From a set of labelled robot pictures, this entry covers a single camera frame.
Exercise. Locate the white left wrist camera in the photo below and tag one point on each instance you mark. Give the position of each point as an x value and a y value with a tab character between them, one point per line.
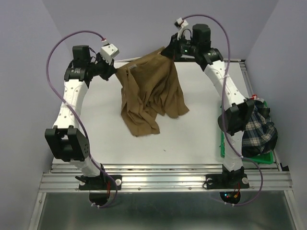
109	52

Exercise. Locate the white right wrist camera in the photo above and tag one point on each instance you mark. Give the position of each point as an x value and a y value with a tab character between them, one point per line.
181	24

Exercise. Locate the navy plaid skirt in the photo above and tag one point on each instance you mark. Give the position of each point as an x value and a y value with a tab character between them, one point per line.
260	135

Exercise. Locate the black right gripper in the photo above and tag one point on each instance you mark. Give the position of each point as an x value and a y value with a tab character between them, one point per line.
172	50

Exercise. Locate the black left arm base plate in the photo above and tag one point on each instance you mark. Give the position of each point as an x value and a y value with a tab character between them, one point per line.
99	183

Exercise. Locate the aluminium frame rail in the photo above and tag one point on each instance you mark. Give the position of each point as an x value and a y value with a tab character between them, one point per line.
163	178

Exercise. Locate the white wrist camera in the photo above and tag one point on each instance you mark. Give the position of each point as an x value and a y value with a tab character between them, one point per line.
181	24
109	52

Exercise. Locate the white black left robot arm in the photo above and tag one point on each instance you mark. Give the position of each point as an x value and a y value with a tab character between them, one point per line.
67	139

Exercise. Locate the brown pleated skirt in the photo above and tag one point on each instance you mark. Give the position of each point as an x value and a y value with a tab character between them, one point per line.
150	87

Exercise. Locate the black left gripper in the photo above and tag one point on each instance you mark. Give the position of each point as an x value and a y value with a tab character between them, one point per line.
109	68

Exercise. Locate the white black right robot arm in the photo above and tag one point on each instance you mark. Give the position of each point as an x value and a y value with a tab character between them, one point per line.
236	108

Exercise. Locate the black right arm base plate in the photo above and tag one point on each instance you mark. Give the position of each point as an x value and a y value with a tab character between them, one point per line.
225	182

